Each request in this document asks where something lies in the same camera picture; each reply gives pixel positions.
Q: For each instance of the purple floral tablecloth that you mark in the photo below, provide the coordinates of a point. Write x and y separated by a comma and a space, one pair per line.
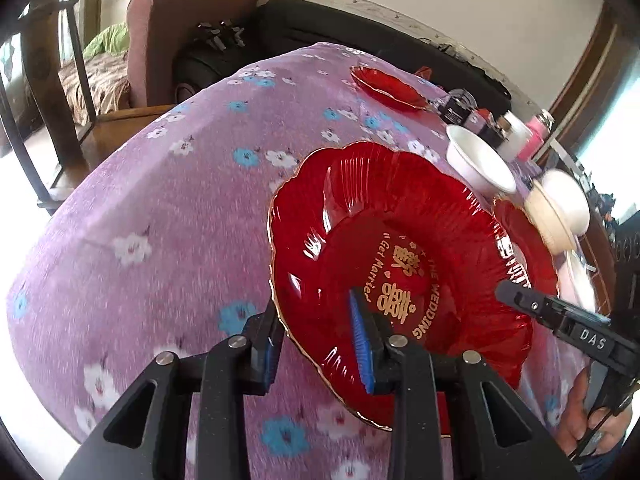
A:
164, 248

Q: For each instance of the dark wooden chair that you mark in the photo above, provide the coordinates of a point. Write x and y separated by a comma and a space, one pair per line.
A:
79, 149

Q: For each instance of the black small device box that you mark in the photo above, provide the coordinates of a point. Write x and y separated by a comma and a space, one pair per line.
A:
457, 107

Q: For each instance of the far red plate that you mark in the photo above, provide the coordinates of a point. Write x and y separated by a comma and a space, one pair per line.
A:
388, 89

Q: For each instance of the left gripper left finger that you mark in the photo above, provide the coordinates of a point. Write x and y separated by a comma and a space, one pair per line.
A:
144, 434

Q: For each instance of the person's right hand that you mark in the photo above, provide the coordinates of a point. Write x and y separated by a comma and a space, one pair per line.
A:
574, 421

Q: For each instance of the large red wedding plate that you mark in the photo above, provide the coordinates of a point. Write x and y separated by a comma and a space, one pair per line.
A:
418, 243

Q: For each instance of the white plastic jar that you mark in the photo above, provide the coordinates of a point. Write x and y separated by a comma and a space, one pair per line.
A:
515, 136

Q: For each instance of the maroon armchair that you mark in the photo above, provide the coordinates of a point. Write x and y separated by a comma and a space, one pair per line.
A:
157, 30

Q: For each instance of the white plastic bowl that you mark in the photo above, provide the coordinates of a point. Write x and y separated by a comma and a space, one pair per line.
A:
478, 163

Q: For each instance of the green cloth on bed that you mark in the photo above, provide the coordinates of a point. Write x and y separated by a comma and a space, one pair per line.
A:
113, 40

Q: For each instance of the cream plastic bowl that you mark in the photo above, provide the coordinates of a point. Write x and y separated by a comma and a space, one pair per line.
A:
553, 230

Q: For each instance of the black sofa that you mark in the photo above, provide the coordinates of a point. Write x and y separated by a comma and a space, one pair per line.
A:
281, 26

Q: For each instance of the red scalloped plate with sticker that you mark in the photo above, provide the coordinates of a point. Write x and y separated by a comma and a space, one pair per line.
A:
528, 246

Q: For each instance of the pink water bottle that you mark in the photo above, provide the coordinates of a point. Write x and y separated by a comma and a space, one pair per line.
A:
539, 127

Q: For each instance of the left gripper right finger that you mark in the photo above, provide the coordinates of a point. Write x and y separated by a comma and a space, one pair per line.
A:
449, 410

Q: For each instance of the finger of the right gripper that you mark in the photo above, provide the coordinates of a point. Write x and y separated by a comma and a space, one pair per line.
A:
614, 344

